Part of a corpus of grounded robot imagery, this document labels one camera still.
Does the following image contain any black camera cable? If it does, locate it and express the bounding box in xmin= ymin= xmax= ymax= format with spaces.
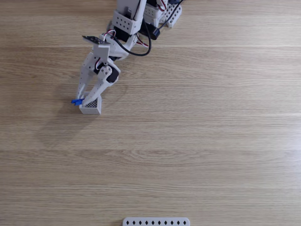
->
xmin=111 ymin=0 xmax=186 ymax=57

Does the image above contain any black cylindrical ferrite core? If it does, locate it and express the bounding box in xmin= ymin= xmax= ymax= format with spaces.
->
xmin=150 ymin=27 xmax=162 ymax=40

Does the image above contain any white perforated plate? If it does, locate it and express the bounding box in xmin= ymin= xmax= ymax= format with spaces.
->
xmin=122 ymin=217 xmax=190 ymax=226

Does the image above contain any small white lattice crate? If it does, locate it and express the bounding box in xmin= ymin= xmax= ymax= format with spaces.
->
xmin=79 ymin=91 xmax=103 ymax=116

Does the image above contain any black camera circuit board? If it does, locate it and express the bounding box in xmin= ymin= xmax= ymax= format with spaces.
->
xmin=81 ymin=35 xmax=111 ymax=47

